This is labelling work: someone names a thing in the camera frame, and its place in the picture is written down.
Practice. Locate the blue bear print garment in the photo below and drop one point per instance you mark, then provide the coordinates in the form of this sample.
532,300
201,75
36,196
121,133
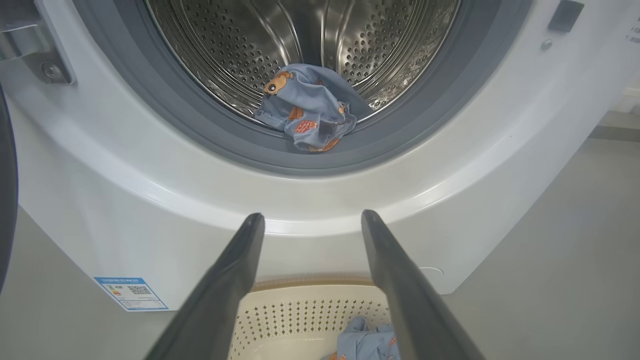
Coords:
365,345
315,105

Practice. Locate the black round washing machine door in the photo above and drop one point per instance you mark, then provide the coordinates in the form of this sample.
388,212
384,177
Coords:
6,200

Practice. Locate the metal door hinge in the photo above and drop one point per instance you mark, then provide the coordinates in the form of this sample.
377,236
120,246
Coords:
40,55

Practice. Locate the blue energy label sticker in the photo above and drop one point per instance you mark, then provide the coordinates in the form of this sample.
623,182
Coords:
131,293

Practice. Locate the stainless steel washer drum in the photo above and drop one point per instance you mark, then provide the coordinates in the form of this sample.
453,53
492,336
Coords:
230,45

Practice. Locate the cream perforated laundry basket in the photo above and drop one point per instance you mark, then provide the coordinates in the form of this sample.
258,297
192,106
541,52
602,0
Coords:
300,320

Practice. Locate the small silver screw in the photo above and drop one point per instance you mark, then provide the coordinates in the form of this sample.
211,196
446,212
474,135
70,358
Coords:
546,44

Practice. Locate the round white filter cover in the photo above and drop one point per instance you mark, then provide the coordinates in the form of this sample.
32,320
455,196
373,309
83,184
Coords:
434,270

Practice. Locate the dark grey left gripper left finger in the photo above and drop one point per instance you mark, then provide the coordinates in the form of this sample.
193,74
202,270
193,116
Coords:
215,305

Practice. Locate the white washing machine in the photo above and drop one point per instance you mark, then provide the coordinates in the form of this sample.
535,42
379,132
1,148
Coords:
150,210

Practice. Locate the grey rubber door seal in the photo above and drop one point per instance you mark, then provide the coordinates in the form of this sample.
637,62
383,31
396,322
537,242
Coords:
165,105

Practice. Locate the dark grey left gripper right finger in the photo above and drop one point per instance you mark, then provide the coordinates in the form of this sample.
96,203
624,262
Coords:
410,305

